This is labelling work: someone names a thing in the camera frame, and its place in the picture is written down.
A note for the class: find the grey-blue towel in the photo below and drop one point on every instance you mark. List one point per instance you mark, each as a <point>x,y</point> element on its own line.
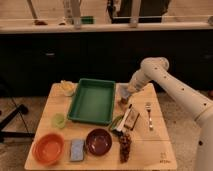
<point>124,93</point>

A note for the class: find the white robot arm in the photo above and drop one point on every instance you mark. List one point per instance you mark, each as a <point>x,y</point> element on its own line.
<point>199,106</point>

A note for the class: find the metal cup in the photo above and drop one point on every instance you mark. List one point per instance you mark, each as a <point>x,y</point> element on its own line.
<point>125,100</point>

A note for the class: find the white cup with yellow content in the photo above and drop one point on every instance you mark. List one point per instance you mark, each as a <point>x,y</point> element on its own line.
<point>68,88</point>

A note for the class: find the small green cup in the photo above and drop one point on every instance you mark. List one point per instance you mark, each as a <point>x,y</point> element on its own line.
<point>58,121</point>

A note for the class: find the green plastic tray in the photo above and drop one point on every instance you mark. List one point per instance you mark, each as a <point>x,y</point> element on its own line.
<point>93,102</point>

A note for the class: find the green vegetable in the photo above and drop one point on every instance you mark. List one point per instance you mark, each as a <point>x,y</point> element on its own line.
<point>114,123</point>

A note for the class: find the brown snack packet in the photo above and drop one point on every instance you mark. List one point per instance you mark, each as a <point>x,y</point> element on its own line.
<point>131,119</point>

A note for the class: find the silver fork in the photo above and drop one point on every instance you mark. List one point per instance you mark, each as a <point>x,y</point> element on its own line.
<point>148,109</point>

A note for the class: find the dark red bowl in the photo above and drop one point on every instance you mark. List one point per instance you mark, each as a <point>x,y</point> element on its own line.
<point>98,142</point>

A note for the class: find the bunch of brown grapes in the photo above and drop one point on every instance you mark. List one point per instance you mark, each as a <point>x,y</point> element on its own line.
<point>125,144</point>

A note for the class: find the blue sponge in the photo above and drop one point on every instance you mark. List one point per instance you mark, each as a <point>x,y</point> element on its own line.
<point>77,150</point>

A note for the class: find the green box on shelf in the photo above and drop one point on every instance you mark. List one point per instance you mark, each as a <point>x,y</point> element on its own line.
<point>87,19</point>

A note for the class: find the orange bowl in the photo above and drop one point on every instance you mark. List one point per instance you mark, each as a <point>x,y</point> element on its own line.
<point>48,149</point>

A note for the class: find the black stand base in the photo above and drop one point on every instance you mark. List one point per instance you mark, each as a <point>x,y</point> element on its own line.
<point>18,111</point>

